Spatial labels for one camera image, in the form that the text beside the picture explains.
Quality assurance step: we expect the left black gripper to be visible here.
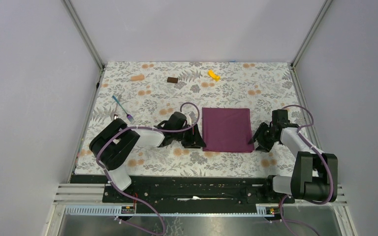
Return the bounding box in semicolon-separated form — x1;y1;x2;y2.
173;123;206;148

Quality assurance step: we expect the purple cloth napkin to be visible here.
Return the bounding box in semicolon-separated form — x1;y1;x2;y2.
202;108;254;153

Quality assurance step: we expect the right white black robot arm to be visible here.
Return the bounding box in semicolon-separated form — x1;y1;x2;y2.
249;109;338;205

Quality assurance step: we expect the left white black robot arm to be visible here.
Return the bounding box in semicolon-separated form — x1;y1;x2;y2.
89;112;206;202

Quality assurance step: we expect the brown toy block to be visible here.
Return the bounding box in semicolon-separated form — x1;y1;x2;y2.
166;77;179;84

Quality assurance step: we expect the yellow toy piece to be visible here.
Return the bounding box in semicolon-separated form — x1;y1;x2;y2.
207;70;221;82

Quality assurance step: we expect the floral patterned table mat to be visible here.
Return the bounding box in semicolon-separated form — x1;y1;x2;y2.
74;61;308;177

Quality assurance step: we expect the orange toy block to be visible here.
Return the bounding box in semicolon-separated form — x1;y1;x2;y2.
130;74;145;82

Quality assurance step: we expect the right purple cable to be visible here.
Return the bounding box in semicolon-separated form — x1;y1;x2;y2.
279;104;336;236

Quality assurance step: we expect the white slotted cable duct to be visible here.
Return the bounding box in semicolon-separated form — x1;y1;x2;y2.
65;204;276;217

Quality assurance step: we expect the right aluminium frame post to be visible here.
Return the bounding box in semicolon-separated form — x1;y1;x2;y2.
291;0;333;68

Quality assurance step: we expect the aluminium frame post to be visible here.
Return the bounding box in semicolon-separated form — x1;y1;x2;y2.
61;0;105;70
291;0;333;68

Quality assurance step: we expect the left aluminium frame post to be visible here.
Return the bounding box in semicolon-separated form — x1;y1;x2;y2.
61;0;105;70

